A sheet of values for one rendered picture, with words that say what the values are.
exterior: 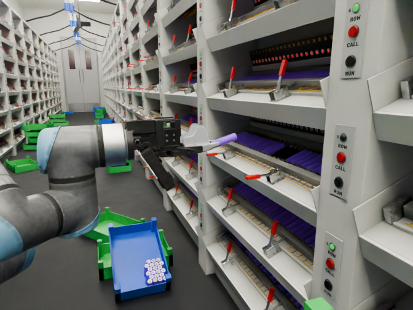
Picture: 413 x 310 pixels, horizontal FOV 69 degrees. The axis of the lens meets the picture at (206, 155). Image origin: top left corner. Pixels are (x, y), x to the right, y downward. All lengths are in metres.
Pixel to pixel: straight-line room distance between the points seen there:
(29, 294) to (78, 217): 0.78
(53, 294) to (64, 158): 0.80
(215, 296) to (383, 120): 0.92
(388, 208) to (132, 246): 1.04
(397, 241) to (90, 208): 0.55
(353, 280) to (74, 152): 0.55
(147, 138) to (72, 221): 0.22
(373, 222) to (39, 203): 0.57
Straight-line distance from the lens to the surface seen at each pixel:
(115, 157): 0.64
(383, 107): 0.52
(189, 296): 1.23
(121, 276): 1.29
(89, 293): 1.32
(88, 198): 0.66
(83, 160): 0.64
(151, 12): 2.54
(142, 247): 1.37
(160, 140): 0.65
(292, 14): 0.69
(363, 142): 0.52
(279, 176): 0.76
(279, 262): 0.81
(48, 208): 0.62
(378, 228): 0.57
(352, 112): 0.53
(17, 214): 0.59
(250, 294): 1.02
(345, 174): 0.55
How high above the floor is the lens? 0.75
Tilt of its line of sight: 13 degrees down
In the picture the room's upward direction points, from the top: straight up
